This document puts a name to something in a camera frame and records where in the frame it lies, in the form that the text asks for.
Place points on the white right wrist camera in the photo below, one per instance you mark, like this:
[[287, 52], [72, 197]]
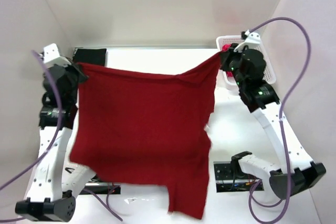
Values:
[[251, 40]]

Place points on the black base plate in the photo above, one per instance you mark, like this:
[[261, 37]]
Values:
[[101, 188], [227, 182]]

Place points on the white plastic basket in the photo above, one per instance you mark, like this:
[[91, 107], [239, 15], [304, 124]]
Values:
[[223, 80]]

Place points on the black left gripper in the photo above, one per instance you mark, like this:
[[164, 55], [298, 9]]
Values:
[[74, 72]]

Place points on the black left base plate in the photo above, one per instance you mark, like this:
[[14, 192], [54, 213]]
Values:
[[101, 188]]

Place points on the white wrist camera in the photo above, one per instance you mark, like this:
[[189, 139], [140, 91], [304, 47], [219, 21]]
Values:
[[51, 56], [251, 40]]

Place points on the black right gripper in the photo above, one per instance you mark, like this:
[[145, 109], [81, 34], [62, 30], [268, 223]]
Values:
[[226, 60]]

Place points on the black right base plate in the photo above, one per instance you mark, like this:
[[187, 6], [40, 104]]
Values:
[[227, 182]]

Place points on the dark red t shirt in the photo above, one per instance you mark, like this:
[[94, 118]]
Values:
[[149, 129]]

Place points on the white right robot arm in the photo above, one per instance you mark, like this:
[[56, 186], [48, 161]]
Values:
[[296, 171]]

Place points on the black folded t shirt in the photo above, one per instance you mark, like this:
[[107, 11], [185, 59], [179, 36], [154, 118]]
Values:
[[91, 56]]

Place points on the pink crumpled t shirt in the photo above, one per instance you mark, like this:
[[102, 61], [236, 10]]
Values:
[[227, 57]]

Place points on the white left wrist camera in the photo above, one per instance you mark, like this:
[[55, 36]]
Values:
[[51, 56]]

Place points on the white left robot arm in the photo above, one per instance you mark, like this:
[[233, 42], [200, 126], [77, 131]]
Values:
[[47, 199]]

